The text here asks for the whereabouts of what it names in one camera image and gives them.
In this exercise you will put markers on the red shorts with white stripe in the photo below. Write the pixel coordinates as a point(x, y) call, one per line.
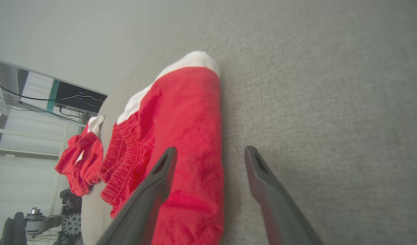
point(184, 129)

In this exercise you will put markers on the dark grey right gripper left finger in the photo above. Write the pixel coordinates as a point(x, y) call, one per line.
point(140, 217)

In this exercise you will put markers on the white shelf frame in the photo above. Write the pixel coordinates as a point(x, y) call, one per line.
point(24, 132)

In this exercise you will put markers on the red t-shirt with white sleeves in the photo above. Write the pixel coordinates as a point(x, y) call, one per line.
point(82, 160)

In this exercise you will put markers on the black electronic box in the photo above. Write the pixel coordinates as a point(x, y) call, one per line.
point(92, 102)

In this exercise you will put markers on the grey metal machine part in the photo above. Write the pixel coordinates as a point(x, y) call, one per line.
point(41, 221)

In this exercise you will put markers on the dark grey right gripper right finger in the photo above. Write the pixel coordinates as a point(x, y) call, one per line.
point(276, 217)

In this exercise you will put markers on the grey desk top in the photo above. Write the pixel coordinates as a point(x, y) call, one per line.
point(11, 78)

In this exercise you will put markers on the black chair back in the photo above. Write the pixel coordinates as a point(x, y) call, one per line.
point(14, 231)

